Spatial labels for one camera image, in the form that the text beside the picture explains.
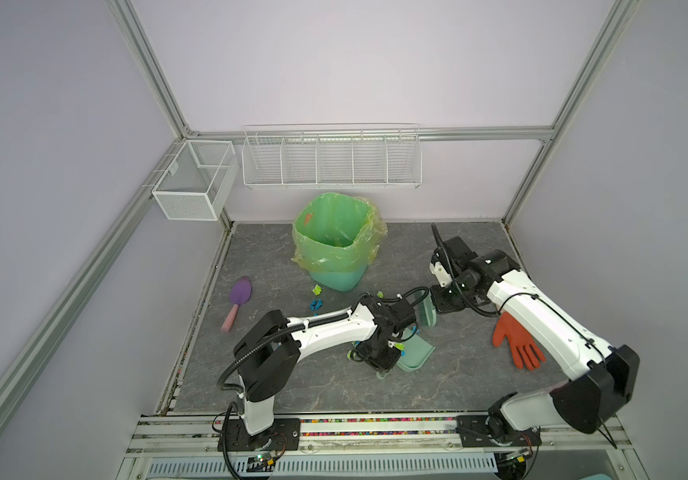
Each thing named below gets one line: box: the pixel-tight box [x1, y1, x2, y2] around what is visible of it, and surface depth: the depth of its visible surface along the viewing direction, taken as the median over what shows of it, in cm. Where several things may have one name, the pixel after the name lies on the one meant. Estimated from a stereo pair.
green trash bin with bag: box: [291, 192, 388, 292], surface depth 94 cm
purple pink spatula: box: [220, 276, 253, 333], surface depth 104 cm
